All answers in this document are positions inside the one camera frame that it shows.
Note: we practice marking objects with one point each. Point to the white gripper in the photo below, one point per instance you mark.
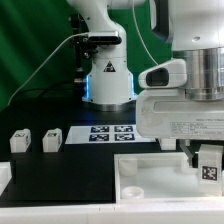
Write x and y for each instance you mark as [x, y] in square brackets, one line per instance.
[166, 114]

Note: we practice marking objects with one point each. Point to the white square tabletop tray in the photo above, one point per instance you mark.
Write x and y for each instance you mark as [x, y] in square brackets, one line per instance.
[156, 176]

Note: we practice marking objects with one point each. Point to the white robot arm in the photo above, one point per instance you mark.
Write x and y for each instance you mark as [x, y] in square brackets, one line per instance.
[195, 30]

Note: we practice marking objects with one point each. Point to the paper sheet with tags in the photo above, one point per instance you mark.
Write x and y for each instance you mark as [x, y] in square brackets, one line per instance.
[99, 134]

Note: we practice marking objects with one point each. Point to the white front obstacle wall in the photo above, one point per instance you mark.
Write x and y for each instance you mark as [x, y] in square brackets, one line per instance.
[182, 212]

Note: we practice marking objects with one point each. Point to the white obstacle wall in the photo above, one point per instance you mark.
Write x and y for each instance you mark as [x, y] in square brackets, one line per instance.
[5, 175]
[182, 212]

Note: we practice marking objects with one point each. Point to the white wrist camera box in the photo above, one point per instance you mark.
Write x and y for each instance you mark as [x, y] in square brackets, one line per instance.
[170, 74]

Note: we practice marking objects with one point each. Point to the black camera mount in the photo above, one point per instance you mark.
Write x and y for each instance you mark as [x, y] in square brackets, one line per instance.
[86, 46]

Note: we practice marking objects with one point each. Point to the white left obstacle wall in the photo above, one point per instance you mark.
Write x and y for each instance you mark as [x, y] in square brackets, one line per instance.
[5, 175]

